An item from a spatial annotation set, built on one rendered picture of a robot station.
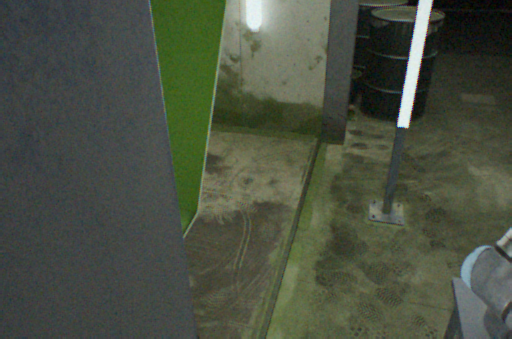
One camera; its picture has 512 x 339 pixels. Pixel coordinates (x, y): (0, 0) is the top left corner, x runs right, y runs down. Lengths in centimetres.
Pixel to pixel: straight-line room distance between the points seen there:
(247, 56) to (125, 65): 296
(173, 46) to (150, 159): 129
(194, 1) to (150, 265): 124
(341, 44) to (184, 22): 172
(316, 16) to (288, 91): 59
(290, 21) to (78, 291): 287
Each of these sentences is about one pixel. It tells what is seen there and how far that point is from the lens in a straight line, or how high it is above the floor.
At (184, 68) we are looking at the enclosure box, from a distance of 149.
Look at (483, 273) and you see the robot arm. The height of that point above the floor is 98.
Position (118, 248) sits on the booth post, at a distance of 19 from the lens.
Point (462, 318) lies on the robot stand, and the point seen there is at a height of 64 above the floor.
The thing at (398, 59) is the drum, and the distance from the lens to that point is 350.
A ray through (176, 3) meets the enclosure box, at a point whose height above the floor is 134.
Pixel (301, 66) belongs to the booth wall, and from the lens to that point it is 306.
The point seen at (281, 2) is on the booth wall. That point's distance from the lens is 298.
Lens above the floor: 158
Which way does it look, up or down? 30 degrees down
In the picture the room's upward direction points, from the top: 2 degrees counter-clockwise
